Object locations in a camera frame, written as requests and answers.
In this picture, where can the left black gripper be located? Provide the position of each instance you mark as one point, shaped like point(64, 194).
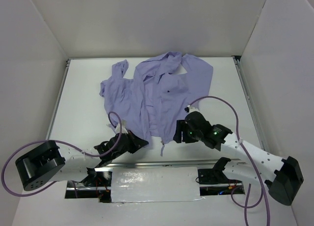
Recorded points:
point(132, 141)

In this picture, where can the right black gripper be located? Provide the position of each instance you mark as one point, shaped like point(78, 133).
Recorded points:
point(182, 132)

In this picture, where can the lavender zip-up jacket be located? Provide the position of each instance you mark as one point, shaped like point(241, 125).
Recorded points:
point(155, 98)

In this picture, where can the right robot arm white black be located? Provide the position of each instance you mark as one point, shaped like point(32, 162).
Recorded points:
point(241, 160)

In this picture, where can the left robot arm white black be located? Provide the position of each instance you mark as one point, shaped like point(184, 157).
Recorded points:
point(47, 163)

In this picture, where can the silver foil tape panel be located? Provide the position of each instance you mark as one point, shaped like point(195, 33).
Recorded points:
point(155, 185)

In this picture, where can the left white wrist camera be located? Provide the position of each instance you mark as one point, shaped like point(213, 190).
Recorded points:
point(121, 127)

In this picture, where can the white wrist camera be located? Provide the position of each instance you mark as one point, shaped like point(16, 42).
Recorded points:
point(190, 109)
point(121, 127)

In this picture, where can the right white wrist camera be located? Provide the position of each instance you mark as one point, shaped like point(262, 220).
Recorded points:
point(190, 109)

